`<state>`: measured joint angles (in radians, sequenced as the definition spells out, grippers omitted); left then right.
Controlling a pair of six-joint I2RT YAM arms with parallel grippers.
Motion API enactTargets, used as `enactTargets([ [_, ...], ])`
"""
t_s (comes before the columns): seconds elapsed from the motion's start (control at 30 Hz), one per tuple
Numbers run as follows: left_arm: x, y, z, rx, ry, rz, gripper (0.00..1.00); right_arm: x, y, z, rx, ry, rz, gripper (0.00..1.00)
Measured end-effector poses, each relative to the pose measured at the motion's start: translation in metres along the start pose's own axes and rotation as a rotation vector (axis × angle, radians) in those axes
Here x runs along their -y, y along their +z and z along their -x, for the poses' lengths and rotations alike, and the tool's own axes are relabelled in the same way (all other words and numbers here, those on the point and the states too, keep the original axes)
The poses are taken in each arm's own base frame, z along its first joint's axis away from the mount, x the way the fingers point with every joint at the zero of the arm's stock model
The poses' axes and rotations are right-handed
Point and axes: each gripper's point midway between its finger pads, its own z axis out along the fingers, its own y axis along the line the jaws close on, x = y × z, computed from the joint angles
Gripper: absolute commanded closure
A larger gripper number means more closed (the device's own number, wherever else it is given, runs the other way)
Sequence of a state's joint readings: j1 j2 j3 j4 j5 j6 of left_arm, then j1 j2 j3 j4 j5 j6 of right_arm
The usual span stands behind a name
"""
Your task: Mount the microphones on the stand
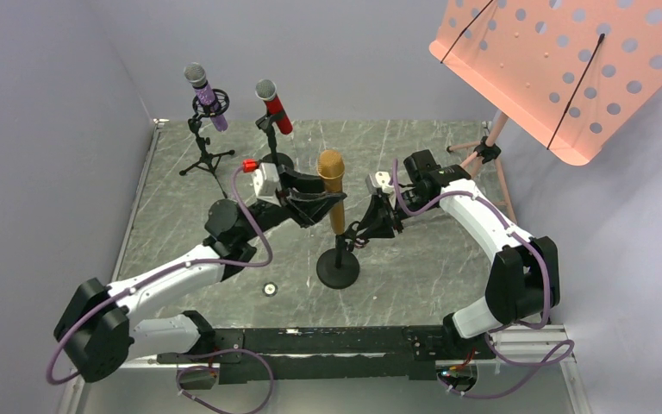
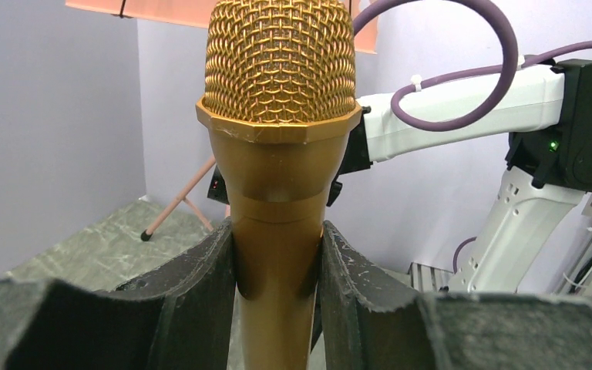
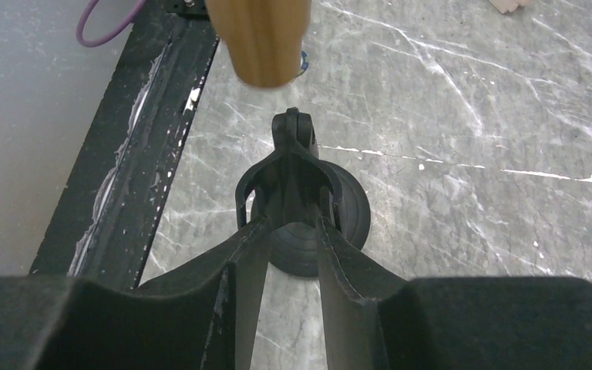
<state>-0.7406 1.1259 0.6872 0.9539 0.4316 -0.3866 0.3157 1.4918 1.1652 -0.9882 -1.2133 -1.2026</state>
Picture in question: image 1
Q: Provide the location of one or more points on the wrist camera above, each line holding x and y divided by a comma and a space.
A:
265, 180
380, 183

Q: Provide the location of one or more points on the pink music stand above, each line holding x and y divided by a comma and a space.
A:
577, 87

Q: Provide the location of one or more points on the black round-base clip stand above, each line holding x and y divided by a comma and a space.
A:
267, 125

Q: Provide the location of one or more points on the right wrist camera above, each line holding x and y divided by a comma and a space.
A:
380, 183

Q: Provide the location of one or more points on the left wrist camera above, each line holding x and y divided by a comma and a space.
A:
265, 180

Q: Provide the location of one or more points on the gold microphone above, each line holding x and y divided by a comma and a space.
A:
331, 168

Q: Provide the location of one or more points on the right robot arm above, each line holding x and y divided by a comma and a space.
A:
524, 269

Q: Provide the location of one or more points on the red glitter microphone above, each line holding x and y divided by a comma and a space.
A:
266, 91

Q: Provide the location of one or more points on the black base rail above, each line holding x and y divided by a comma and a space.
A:
414, 352

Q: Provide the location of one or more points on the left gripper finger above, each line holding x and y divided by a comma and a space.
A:
309, 209
300, 182

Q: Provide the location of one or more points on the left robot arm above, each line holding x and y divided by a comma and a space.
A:
106, 325

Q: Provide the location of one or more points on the black round-base mic stand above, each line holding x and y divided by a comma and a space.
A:
338, 268

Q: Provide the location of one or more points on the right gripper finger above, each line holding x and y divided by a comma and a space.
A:
382, 226
370, 211

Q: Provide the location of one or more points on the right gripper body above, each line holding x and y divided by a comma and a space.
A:
384, 211

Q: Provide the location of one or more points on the purple glitter microphone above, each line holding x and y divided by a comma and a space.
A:
213, 103

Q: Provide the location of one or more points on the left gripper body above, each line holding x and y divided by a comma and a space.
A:
288, 197

